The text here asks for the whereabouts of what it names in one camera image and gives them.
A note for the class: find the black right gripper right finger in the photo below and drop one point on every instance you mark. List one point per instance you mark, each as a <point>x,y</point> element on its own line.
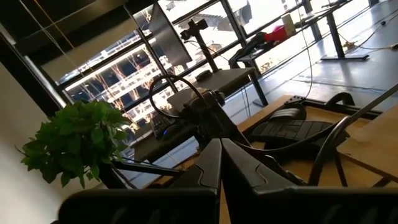
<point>248,180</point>

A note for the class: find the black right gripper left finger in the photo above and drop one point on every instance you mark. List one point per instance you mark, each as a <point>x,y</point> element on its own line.
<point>202,174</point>

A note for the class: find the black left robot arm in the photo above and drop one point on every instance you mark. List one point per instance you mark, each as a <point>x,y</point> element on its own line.
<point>211,118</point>

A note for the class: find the wooden shelf with black legs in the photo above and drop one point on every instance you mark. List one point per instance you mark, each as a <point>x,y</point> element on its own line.
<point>373,146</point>

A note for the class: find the dark desk with keyboard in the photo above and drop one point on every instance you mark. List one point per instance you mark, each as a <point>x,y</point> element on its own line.
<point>155,149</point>

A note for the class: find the black keyboard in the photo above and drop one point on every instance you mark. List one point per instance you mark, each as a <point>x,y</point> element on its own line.
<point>160,124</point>

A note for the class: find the black slide sandal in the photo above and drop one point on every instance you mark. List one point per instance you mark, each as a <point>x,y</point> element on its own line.
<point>295,130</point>
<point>289,113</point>

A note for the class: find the grey desk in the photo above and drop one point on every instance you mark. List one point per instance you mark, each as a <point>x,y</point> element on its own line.
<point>230,79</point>

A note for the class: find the green potted plant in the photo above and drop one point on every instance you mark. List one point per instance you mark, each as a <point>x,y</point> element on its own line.
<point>77,140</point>

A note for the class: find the computer monitor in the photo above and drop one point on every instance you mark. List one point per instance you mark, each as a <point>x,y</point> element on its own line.
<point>169,40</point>

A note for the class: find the red object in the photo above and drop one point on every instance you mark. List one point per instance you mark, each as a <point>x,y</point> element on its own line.
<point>276,33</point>

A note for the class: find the background black-legged desk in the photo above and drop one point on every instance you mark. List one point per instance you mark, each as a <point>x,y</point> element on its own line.
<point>334,34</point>

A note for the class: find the camera on black stand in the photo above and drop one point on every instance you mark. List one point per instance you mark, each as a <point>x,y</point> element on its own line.
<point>205,49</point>

